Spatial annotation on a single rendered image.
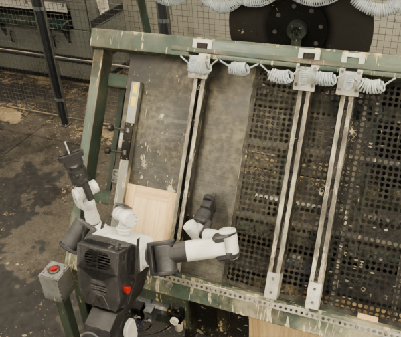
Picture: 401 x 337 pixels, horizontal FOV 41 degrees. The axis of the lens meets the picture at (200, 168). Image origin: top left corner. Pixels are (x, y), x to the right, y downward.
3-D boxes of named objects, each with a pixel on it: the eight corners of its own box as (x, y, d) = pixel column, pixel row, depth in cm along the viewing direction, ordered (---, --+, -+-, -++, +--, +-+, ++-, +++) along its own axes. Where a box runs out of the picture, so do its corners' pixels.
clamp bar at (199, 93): (166, 268, 283) (146, 277, 260) (201, 43, 275) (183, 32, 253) (183, 272, 279) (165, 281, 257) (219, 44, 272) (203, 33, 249)
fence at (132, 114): (110, 254, 294) (106, 255, 291) (134, 82, 288) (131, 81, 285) (118, 256, 293) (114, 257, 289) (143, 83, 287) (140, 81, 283)
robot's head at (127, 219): (124, 233, 231) (125, 213, 229) (112, 225, 239) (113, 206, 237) (136, 231, 235) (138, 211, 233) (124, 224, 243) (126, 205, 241)
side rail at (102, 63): (77, 243, 308) (66, 246, 298) (104, 52, 301) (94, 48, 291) (86, 245, 306) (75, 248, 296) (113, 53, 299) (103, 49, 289)
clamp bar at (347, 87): (302, 302, 258) (294, 315, 236) (345, 56, 251) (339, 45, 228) (323, 307, 255) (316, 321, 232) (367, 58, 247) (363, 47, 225)
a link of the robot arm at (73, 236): (82, 252, 251) (73, 251, 238) (67, 242, 253) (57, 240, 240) (96, 231, 253) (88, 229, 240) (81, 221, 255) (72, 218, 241)
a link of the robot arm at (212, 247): (237, 233, 223) (184, 240, 224) (241, 262, 226) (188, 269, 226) (235, 225, 235) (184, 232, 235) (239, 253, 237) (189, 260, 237)
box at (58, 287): (45, 299, 287) (37, 275, 277) (57, 283, 296) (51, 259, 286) (63, 304, 283) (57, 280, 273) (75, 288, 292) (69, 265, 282)
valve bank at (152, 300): (96, 325, 293) (88, 295, 280) (109, 306, 304) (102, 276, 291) (179, 351, 277) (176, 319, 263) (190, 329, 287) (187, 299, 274)
